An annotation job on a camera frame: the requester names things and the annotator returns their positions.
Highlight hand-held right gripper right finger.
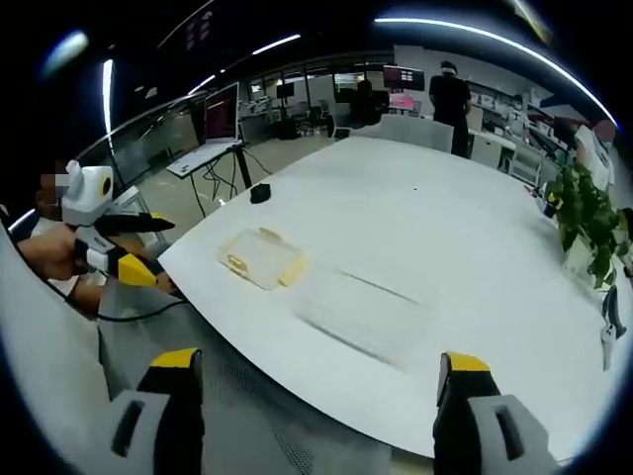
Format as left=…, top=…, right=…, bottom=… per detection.
left=433, top=351, right=561, bottom=475

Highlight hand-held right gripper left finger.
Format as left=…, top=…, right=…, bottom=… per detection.
left=106, top=347, right=205, bottom=475

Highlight person's left hand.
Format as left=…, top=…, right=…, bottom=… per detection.
left=18, top=232, right=100, bottom=287

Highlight white stand table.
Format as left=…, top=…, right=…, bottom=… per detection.
left=165, top=140, right=274, bottom=220

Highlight open laptop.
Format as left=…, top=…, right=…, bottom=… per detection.
left=196, top=81, right=245, bottom=147

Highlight green potted plant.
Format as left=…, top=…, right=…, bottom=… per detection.
left=542, top=161, right=632, bottom=289

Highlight white chair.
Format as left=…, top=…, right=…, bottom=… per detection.
left=376, top=114, right=455, bottom=153

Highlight black cable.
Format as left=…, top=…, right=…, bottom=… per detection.
left=45, top=277, right=192, bottom=324

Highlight black handled scissors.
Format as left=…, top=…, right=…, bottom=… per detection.
left=599, top=284, right=629, bottom=372

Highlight wall monitor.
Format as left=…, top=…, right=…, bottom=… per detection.
left=382, top=65, right=426, bottom=93

